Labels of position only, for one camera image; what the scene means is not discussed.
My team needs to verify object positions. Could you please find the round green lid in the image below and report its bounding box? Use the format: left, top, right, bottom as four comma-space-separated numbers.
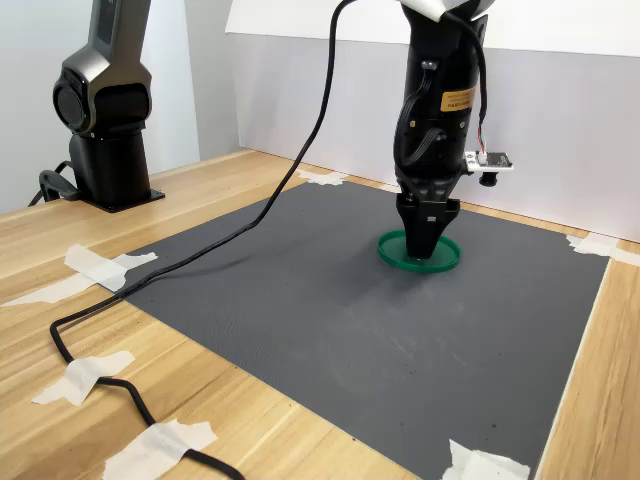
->
377, 228, 462, 275

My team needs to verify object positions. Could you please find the white tape cross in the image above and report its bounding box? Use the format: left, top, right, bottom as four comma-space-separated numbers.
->
0, 243, 159, 309
564, 232, 640, 266
293, 168, 347, 188
439, 438, 532, 480

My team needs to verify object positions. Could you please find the white partition panel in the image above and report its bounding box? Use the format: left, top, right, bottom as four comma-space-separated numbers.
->
449, 0, 640, 244
224, 0, 412, 189

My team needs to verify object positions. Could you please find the dark grey mat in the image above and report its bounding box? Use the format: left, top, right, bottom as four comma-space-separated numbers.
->
117, 180, 611, 480

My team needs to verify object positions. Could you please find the small camera box with board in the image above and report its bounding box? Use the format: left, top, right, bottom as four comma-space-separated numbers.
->
462, 149, 515, 189

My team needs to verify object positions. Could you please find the thin camera wire bundle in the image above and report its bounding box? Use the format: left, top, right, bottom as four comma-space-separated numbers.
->
442, 10, 490, 165

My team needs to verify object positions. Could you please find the thick black camera cable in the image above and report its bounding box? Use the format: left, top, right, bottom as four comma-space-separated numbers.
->
48, 0, 359, 480

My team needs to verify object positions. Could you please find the white tape over cable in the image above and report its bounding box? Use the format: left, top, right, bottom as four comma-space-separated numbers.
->
32, 349, 136, 407
102, 418, 219, 480

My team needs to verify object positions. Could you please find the black base power cable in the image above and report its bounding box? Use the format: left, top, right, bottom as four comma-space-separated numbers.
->
27, 159, 82, 208

